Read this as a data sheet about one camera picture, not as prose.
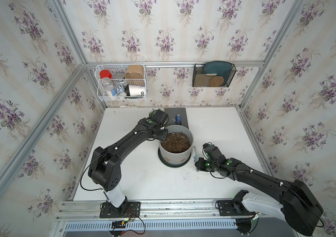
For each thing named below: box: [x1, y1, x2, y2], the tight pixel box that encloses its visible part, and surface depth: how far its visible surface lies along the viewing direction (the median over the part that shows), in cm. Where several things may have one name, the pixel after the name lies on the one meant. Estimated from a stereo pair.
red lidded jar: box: [99, 69, 113, 79], surface depth 93 cm
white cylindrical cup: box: [125, 83, 146, 97], surface depth 95 cm
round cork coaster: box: [209, 76, 225, 88], surface depth 100 cm
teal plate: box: [202, 61, 232, 86], surface depth 94 cm
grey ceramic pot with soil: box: [159, 124, 195, 165], surface depth 88 cm
